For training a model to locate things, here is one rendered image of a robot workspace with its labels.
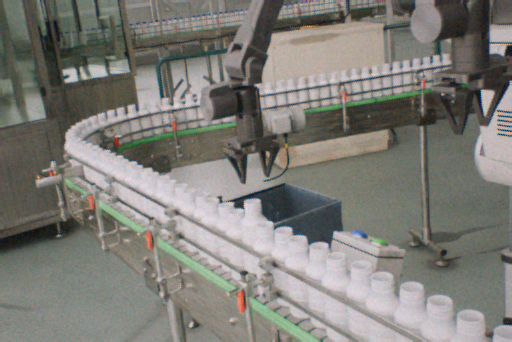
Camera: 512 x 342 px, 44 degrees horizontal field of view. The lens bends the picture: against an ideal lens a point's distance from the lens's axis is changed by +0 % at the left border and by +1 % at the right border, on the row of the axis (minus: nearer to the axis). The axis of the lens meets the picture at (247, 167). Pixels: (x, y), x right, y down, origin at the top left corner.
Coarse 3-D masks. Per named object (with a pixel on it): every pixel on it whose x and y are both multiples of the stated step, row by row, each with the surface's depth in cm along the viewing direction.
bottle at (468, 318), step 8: (464, 312) 92; (472, 312) 91; (480, 312) 91; (456, 320) 91; (464, 320) 92; (472, 320) 92; (480, 320) 89; (464, 328) 89; (472, 328) 89; (480, 328) 89; (456, 336) 92; (464, 336) 90; (472, 336) 89; (480, 336) 89
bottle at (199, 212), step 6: (204, 192) 159; (198, 198) 156; (204, 198) 156; (198, 204) 157; (204, 204) 156; (198, 210) 157; (204, 210) 157; (198, 216) 157; (198, 228) 158; (198, 234) 159; (198, 240) 160; (204, 240) 158; (204, 246) 159
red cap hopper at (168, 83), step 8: (152, 0) 833; (160, 0) 778; (168, 0) 781; (200, 0) 854; (208, 0) 793; (152, 8) 836; (160, 8) 780; (168, 8) 846; (176, 8) 786; (224, 8) 801; (152, 16) 841; (160, 16) 783; (224, 24) 806; (216, 40) 868; (224, 40) 812; (160, 48) 851; (216, 48) 871; (160, 56) 854; (216, 56) 876; (168, 64) 800; (168, 72) 802; (168, 80) 805; (208, 80) 884; (176, 88) 875; (168, 96) 870; (184, 96) 876
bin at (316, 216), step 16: (256, 192) 223; (272, 192) 227; (288, 192) 229; (304, 192) 220; (272, 208) 228; (288, 208) 231; (304, 208) 223; (320, 208) 200; (336, 208) 204; (288, 224) 194; (304, 224) 198; (320, 224) 201; (336, 224) 205; (320, 240) 202
